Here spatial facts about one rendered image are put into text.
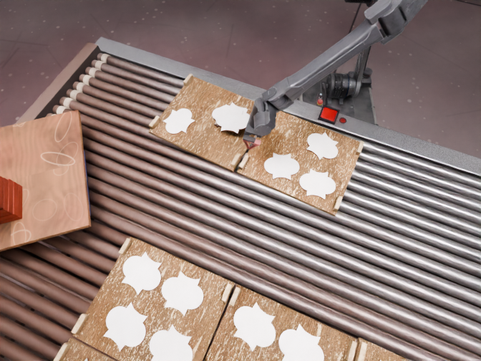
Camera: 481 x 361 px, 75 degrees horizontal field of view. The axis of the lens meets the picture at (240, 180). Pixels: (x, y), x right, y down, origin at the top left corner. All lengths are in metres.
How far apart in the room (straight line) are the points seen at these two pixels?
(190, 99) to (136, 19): 2.14
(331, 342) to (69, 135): 1.18
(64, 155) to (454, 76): 3.00
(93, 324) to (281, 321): 0.61
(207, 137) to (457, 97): 2.34
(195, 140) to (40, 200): 0.60
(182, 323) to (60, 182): 0.65
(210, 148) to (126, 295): 0.62
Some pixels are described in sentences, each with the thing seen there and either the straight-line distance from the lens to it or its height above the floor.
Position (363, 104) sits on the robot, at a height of 0.24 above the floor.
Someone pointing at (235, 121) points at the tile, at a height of 0.98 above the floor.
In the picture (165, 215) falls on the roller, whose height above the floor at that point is 0.92.
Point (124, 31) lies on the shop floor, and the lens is 3.43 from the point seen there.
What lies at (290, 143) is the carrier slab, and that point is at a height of 0.94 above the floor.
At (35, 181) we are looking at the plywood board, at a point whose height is 1.04.
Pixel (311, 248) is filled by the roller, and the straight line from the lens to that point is 1.18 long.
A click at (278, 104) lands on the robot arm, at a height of 1.21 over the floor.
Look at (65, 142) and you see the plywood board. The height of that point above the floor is 1.04.
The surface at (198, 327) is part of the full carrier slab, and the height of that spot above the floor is 0.94.
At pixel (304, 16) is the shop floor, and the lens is 3.45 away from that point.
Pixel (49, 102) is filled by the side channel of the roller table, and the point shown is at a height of 0.94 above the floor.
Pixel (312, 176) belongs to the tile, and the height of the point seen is 0.94.
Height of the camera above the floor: 2.04
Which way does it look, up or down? 64 degrees down
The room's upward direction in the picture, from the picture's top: 1 degrees counter-clockwise
